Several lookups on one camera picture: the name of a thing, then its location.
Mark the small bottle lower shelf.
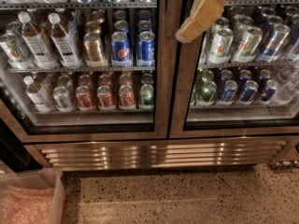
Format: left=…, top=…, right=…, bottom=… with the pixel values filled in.
left=23, top=76, right=54, bottom=113

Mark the tea bottle white cap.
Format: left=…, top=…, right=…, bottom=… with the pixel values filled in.
left=18, top=11, right=58, bottom=69
left=49, top=13, right=81, bottom=68

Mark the pink bubble wrap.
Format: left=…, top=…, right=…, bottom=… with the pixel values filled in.
left=0, top=186, right=55, bottom=224

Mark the clear plastic bin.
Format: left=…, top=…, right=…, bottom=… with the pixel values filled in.
left=0, top=168, right=65, bottom=224

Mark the silver blue can upper right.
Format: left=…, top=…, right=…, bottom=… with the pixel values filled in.
left=258, top=24, right=291, bottom=63

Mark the steel fridge bottom grille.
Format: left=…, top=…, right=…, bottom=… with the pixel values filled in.
left=25, top=135, right=296, bottom=172

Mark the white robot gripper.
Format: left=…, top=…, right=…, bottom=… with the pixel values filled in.
left=176, top=0, right=239, bottom=43

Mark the orange soda can left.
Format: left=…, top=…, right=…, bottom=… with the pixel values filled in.
left=76, top=86, right=95, bottom=111

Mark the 7up can fridge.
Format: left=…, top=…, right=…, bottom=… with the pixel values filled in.
left=207, top=28, right=234, bottom=64
left=232, top=26, right=263, bottom=63

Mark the silver can lower shelf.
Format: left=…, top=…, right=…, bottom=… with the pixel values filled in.
left=53, top=86, right=74, bottom=112

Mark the glass fridge door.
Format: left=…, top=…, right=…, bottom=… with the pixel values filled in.
left=0, top=0, right=181, bottom=144
left=170, top=0, right=299, bottom=138

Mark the blue Pepsi can right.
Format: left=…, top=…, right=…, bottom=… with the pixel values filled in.
left=136, top=31, right=155, bottom=66

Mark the green can right lower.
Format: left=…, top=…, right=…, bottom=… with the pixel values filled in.
left=196, top=81, right=217, bottom=105

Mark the orange soda can middle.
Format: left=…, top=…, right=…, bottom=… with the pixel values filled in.
left=97, top=86, right=116, bottom=110

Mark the green soda can lower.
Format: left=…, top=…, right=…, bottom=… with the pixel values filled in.
left=140, top=84, right=154, bottom=109

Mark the blue pepsi can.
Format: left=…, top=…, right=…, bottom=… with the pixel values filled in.
left=111, top=32, right=133, bottom=67
left=136, top=31, right=155, bottom=66

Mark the water bottle right lower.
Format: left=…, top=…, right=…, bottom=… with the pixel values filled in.
left=275, top=75, right=299, bottom=105

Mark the blue Pepsi can front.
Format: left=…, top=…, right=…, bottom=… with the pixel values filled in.
left=111, top=32, right=133, bottom=67

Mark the gold soda can front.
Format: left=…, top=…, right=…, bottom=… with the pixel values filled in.
left=83, top=33, right=108, bottom=67

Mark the orange soda can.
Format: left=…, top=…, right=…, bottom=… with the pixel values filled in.
left=97, top=86, right=116, bottom=110
left=76, top=86, right=95, bottom=111
left=119, top=85, right=135, bottom=110

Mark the orange soda can right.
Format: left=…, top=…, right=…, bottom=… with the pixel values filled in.
left=119, top=85, right=135, bottom=110

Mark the green 7up can left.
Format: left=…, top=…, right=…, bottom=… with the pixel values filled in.
left=0, top=33, right=32, bottom=70

